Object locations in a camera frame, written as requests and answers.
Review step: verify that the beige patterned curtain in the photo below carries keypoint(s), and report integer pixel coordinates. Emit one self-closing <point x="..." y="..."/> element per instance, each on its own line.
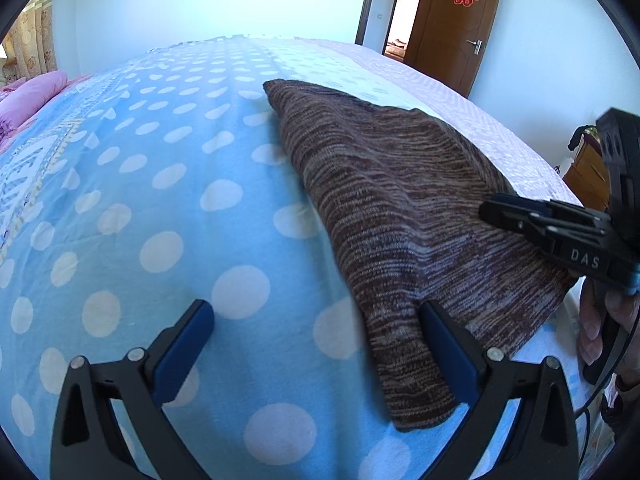
<point x="32" y="45"/>

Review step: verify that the blue polka dot bed sheet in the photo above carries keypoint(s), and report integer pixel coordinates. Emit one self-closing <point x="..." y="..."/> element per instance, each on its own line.
<point x="175" y="185"/>

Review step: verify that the pink folded quilt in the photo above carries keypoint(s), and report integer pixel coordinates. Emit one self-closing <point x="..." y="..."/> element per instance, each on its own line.
<point x="35" y="90"/>

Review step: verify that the person's right hand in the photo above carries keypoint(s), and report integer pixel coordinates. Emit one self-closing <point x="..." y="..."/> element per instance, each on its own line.
<point x="590" y="325"/>

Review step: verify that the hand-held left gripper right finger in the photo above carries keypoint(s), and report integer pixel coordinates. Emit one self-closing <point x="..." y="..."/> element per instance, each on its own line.
<point x="445" y="350"/>

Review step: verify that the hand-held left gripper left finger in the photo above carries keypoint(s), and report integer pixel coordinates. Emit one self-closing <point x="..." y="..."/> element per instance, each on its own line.
<point x="185" y="345"/>

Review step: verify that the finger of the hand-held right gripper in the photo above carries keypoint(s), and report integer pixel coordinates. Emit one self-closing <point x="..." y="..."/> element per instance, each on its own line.
<point x="515" y="211"/>

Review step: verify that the wooden cabinet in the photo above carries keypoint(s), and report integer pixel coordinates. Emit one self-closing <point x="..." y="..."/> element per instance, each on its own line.
<point x="587" y="180"/>

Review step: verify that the dark door frame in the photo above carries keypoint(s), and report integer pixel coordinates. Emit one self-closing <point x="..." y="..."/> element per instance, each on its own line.
<point x="367" y="5"/>

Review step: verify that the brown wooden door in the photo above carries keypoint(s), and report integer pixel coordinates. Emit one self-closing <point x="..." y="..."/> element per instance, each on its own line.
<point x="450" y="35"/>

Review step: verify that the brown knitted sweater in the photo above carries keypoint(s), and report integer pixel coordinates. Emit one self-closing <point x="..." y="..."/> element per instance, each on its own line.
<point x="400" y="210"/>

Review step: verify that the brown wooden furniture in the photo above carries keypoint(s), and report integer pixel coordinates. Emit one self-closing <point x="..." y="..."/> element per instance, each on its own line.
<point x="396" y="50"/>

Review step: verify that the black item on cabinet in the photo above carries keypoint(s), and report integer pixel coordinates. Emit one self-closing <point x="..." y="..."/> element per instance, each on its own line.
<point x="577" y="137"/>

